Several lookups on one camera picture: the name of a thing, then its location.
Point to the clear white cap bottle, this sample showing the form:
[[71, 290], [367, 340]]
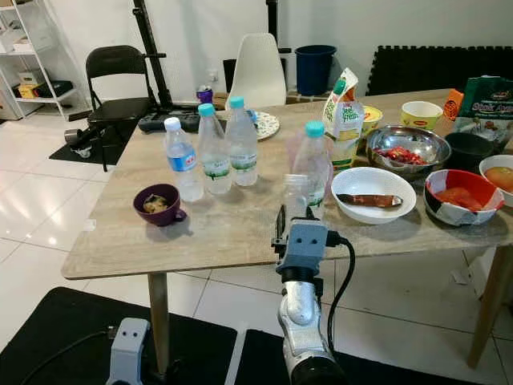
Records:
[[296, 196]]

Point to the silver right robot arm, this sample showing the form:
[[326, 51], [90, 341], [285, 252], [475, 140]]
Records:
[[300, 313]]

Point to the light wooden table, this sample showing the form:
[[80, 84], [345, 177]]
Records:
[[232, 224]]

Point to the pink translucent plastic container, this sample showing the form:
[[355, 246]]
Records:
[[292, 152]]

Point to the teal cap water bottle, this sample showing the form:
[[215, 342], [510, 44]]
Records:
[[215, 164], [317, 160], [241, 152]]

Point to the brown sausage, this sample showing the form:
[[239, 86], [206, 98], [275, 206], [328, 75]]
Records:
[[369, 200]]

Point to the patterned white plate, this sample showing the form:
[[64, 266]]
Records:
[[268, 124]]

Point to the white oval bowl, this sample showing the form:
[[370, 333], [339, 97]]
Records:
[[373, 180]]

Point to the purple cup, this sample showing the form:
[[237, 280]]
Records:
[[167, 216]]

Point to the blue label water bottle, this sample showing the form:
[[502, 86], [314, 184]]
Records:
[[183, 160]]

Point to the large black floor mat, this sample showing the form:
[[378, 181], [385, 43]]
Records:
[[385, 365], [208, 337]]

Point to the green white snack bag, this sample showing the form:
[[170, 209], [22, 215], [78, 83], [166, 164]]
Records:
[[343, 112]]

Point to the tan food pieces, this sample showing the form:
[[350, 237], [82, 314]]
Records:
[[155, 204]]

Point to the red chili food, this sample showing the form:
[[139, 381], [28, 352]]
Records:
[[401, 156]]

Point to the small yellow bowl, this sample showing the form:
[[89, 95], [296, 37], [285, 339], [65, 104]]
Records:
[[373, 119]]

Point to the purple drink can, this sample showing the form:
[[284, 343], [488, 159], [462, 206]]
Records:
[[204, 95]]

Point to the dark blue bin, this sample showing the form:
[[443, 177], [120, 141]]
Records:
[[315, 70]]

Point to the white plastic chair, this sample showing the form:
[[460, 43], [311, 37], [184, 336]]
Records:
[[256, 68]]

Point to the red white patterned bowl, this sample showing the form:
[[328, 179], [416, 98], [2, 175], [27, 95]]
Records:
[[441, 212]]

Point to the small black floor mat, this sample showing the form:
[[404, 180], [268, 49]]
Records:
[[128, 154]]

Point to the steel bowl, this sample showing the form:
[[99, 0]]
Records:
[[431, 144]]

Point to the yellow noodle cup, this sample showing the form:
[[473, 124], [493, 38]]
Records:
[[421, 119]]

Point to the black bowl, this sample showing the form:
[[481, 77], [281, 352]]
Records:
[[469, 152]]

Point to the white soup bowl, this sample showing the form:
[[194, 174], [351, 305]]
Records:
[[486, 191]]

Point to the orange packet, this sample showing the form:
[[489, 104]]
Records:
[[453, 104]]

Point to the black metal stand machine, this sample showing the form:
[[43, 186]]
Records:
[[149, 48]]

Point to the orange soup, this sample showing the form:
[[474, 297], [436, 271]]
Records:
[[501, 178]]

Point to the black folding chair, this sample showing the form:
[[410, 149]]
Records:
[[116, 62]]

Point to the dark green snack bag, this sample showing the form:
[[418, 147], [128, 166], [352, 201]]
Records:
[[485, 108]]

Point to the white shelf unit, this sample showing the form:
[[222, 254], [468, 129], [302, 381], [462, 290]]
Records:
[[48, 98]]

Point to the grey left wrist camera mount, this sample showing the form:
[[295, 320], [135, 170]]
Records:
[[128, 345]]

